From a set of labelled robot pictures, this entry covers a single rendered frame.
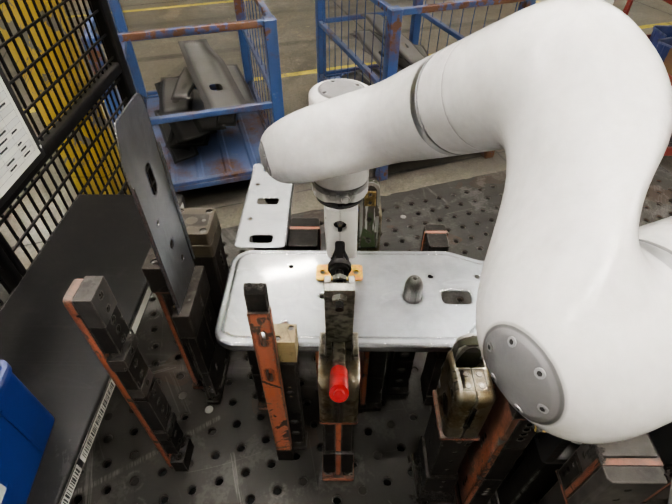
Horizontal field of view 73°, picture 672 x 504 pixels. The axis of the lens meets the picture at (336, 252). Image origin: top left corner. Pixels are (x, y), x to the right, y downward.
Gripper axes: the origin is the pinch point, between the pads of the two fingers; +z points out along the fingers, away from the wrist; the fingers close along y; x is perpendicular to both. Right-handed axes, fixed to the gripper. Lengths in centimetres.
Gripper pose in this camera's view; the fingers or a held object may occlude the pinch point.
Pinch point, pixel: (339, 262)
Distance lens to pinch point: 80.4
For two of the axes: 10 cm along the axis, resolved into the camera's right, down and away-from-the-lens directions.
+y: 0.1, -7.0, 7.2
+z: 0.0, 7.2, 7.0
